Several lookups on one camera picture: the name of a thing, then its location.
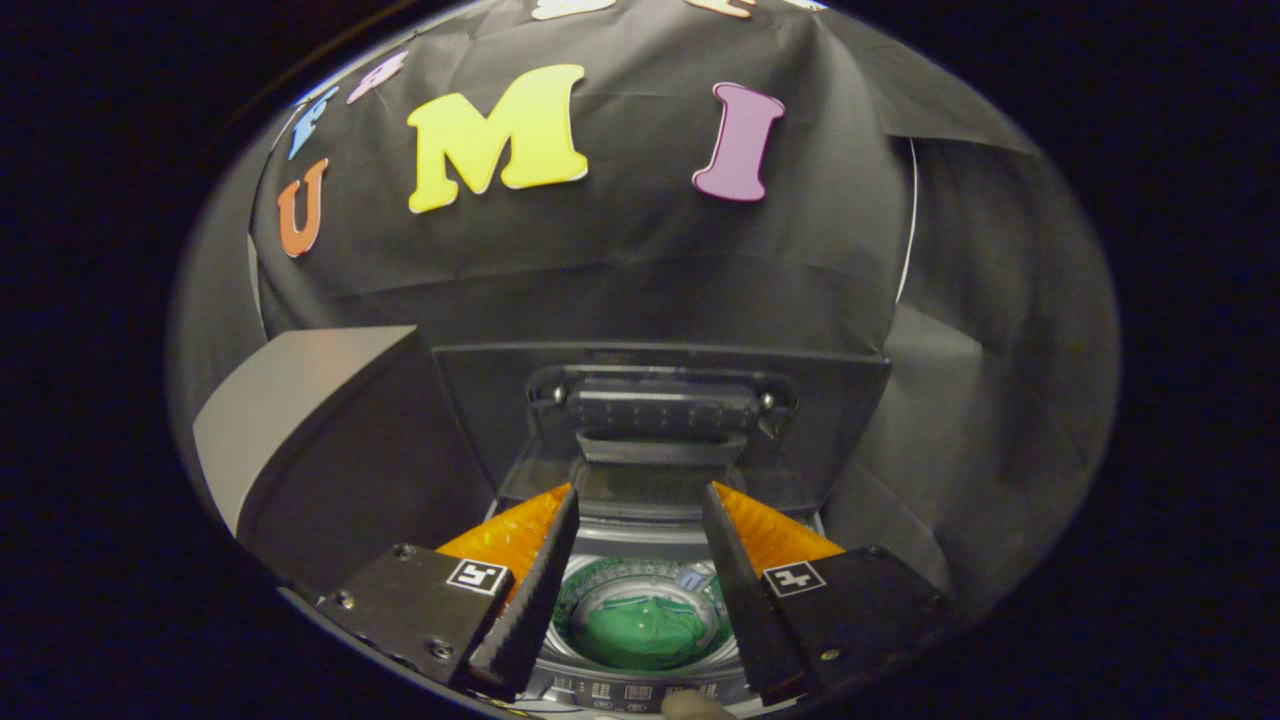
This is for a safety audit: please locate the black backdrop cloth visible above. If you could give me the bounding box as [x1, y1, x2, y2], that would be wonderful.
[165, 0, 1123, 621]

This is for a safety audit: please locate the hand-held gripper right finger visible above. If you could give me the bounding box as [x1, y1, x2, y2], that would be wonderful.
[700, 481, 953, 708]

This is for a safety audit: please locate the white hanging cable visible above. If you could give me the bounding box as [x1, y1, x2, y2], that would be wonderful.
[894, 137, 920, 305]

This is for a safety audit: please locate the green polo shirt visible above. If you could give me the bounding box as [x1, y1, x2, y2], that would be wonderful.
[556, 572, 733, 672]

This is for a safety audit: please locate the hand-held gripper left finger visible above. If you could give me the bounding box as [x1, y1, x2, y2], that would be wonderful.
[318, 484, 581, 703]

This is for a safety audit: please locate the grey cabinet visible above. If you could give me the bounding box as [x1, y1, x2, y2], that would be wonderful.
[192, 325, 501, 603]

